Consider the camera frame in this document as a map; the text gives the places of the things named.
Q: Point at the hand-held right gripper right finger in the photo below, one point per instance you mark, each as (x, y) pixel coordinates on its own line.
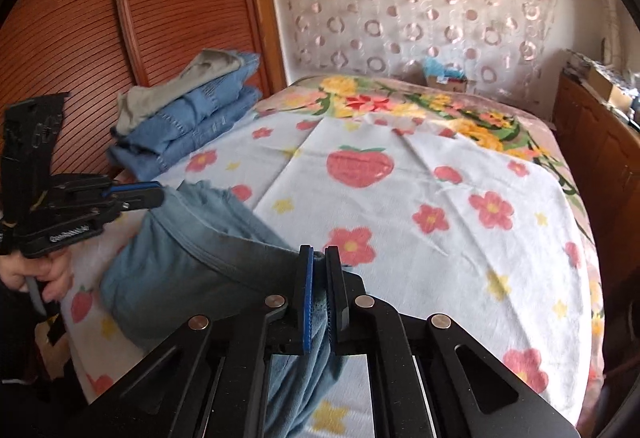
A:
(336, 288)

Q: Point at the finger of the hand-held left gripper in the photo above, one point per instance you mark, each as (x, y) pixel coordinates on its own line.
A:
(135, 189)
(142, 202)

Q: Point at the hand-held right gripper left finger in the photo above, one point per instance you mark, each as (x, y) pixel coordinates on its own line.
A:
(307, 298)

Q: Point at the grey-blue pants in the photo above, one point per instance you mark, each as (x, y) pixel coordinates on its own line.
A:
(190, 258)

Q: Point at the person's left forearm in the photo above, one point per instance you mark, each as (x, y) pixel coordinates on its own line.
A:
(30, 393)

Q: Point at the folded grey pants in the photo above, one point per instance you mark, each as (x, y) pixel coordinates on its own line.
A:
(165, 90)

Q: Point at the person's left hand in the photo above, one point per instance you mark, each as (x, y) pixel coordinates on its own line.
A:
(25, 265)

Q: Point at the folded blue jeans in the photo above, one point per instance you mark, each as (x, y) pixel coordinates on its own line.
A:
(215, 95)
(200, 138)

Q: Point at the white strawberry printed sheet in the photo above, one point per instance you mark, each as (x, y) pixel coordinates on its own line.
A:
(425, 168)

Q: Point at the floral blanket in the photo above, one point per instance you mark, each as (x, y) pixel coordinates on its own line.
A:
(380, 98)

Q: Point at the small cardboard box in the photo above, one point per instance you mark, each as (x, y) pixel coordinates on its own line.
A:
(447, 80)

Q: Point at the circle patterned sheer curtain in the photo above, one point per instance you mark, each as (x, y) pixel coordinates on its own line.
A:
(400, 3)

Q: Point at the wooden side cabinet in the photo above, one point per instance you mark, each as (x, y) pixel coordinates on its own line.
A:
(600, 158)

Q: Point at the clutter of boxes on cabinet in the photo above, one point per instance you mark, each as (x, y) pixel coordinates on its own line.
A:
(605, 83)

